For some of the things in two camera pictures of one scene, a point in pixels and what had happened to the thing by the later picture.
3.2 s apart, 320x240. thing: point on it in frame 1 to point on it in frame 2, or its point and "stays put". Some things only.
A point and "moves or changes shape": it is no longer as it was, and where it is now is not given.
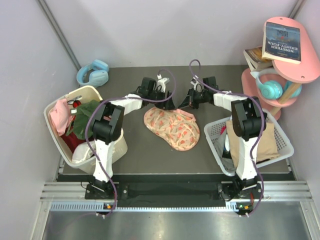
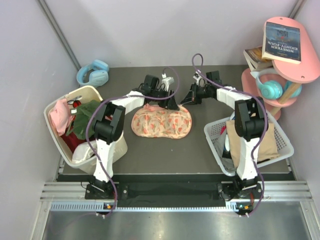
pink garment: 60,116 stays put
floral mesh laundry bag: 178,131 moves or changes shape
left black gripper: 166,105 stays put
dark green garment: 81,113 stays put
